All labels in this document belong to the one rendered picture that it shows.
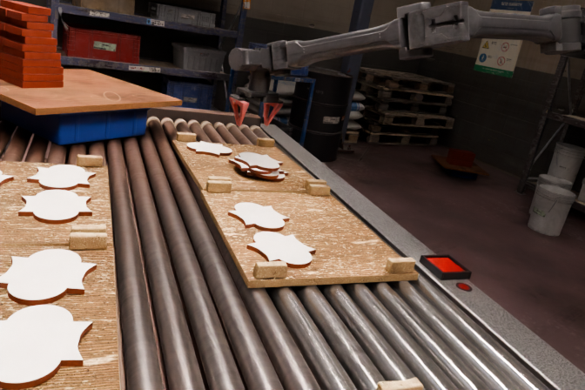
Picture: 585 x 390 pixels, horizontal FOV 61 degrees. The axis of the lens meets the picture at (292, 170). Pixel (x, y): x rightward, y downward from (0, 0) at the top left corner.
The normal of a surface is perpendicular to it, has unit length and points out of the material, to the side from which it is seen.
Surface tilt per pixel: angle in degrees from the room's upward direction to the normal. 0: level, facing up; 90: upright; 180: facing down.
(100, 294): 0
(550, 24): 73
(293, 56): 89
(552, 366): 0
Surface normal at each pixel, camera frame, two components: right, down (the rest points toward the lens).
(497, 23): 0.49, 0.04
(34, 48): 0.82, 0.30
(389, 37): -0.62, 0.11
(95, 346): 0.18, -0.94
